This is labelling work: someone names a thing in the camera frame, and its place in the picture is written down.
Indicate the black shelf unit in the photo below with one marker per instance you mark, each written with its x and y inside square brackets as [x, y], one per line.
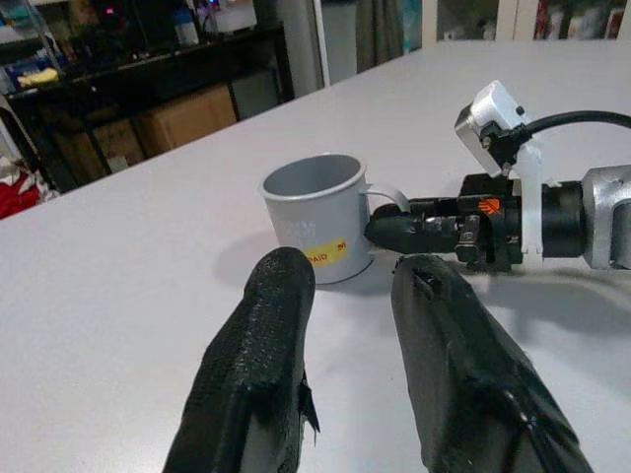
[148, 69]

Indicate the red garment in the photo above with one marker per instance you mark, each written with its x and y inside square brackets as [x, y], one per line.
[20, 197]

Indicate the plastic mug with price sticker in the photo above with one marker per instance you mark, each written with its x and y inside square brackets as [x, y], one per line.
[315, 217]

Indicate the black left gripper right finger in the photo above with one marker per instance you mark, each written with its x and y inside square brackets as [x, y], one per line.
[458, 369]

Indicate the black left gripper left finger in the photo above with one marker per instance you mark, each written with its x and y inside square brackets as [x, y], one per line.
[256, 345]

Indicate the folded yellow towel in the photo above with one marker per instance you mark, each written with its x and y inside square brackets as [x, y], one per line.
[37, 78]

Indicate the large cardboard box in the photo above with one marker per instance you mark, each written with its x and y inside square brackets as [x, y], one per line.
[187, 118]

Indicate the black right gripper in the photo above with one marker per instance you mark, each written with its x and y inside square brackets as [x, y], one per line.
[493, 231]

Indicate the small cardboard box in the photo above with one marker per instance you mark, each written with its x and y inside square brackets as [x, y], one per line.
[98, 145]

